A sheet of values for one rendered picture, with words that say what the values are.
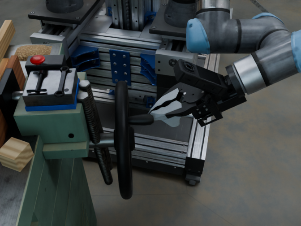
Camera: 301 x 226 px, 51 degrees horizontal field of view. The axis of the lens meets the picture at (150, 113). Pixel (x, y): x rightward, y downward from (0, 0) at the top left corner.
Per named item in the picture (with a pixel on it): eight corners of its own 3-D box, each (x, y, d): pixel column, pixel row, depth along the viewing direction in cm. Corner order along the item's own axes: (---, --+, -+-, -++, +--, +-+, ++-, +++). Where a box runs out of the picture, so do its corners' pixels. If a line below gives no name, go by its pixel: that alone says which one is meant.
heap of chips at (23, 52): (48, 59, 87) (46, 54, 86) (11, 61, 86) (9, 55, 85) (52, 46, 92) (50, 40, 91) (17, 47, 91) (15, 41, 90)
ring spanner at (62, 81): (64, 97, 60) (63, 96, 60) (53, 98, 60) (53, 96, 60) (70, 67, 67) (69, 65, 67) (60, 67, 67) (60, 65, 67)
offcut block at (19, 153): (2, 165, 61) (-5, 153, 58) (17, 149, 64) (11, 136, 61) (20, 172, 60) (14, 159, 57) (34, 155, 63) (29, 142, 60)
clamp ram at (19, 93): (43, 124, 68) (32, 93, 62) (8, 126, 68) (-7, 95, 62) (49, 97, 75) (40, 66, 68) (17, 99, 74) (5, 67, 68)
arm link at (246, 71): (259, 69, 59) (246, 45, 64) (235, 80, 60) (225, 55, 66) (269, 94, 63) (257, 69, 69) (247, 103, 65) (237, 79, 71)
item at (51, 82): (76, 109, 64) (71, 88, 60) (20, 111, 63) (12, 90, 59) (81, 71, 73) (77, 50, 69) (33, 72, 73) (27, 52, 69)
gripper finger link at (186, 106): (169, 123, 66) (207, 106, 64) (165, 119, 65) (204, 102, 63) (166, 108, 70) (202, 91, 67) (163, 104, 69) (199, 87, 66)
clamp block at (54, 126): (86, 143, 69) (80, 114, 63) (24, 146, 68) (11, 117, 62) (91, 98, 80) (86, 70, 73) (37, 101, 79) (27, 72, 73)
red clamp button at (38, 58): (44, 65, 65) (42, 61, 65) (29, 66, 65) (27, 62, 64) (46, 57, 67) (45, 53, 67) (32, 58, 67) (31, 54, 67)
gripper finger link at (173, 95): (157, 128, 74) (192, 112, 71) (144, 114, 70) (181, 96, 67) (156, 119, 76) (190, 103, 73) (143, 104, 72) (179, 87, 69)
